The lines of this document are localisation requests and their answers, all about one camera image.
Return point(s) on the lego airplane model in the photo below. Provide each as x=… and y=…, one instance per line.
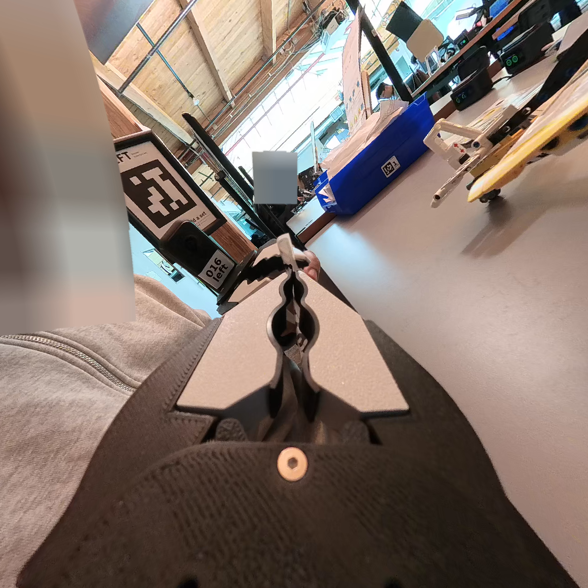
x=528, y=138

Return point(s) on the black square panel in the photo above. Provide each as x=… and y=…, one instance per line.
x=404, y=16

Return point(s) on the tall cardboard board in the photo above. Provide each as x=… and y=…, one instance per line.
x=356, y=78

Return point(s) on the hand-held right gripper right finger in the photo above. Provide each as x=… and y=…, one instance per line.
x=353, y=363

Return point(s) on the crumpled white paper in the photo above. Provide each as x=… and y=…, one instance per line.
x=363, y=133

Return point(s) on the blue plastic bin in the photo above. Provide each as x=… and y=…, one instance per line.
x=367, y=174

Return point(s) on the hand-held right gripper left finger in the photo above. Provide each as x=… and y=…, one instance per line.
x=229, y=363

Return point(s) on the person's left hand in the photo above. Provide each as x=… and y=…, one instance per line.
x=314, y=266

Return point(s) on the black metal frame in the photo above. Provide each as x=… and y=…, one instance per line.
x=206, y=142

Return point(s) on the black battery charger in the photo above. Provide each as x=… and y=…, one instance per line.
x=473, y=82
x=528, y=50

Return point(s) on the sticker sheet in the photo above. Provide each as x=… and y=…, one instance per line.
x=294, y=321

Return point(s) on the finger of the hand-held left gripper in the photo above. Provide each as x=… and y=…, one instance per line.
x=297, y=259
x=250, y=285

